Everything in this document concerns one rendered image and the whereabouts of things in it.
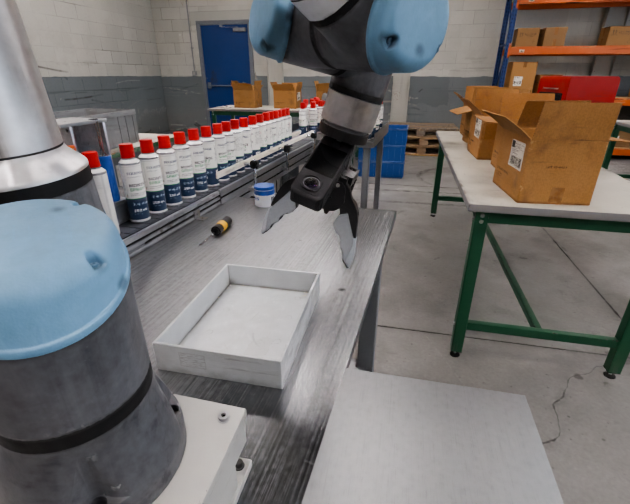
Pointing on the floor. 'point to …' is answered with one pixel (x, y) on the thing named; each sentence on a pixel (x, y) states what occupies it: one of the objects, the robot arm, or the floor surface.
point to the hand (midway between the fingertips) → (302, 253)
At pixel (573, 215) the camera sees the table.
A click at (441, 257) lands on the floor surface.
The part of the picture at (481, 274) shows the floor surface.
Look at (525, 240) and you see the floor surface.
